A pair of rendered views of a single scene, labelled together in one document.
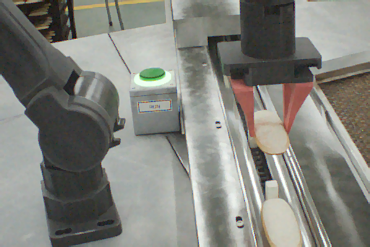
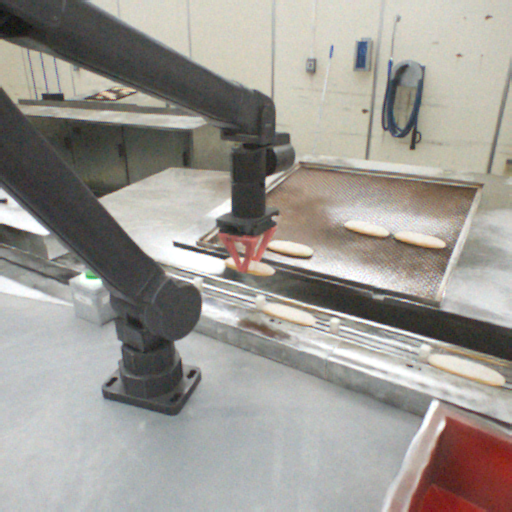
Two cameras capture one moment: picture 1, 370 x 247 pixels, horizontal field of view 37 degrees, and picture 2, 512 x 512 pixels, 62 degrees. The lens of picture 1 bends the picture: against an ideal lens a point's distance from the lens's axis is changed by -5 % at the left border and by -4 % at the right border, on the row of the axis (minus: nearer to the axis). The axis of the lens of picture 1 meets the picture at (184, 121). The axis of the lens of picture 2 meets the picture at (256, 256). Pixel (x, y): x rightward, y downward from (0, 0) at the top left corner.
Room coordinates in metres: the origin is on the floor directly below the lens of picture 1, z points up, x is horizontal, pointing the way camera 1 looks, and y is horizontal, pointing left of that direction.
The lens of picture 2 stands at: (0.19, 0.47, 1.24)
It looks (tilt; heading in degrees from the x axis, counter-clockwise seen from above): 24 degrees down; 302
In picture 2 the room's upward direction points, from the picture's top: straight up
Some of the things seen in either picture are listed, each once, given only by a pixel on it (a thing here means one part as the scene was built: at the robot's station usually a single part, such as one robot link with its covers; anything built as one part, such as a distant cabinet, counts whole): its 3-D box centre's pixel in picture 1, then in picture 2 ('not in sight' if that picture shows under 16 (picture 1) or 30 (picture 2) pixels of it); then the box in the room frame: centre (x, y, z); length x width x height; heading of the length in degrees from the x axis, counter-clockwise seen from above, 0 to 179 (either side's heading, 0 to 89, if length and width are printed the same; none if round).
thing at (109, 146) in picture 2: not in sight; (120, 141); (3.90, -2.69, 0.51); 3.00 x 1.26 x 1.03; 1
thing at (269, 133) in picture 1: (269, 128); (248, 265); (0.56, -0.09, 0.93); 0.10 x 0.04 x 0.01; 1
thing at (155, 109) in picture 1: (157, 110); (102, 302); (0.80, 0.04, 0.84); 0.08 x 0.08 x 0.11; 1
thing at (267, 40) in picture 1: (267, 32); (248, 202); (0.56, -0.09, 1.04); 0.10 x 0.07 x 0.07; 91
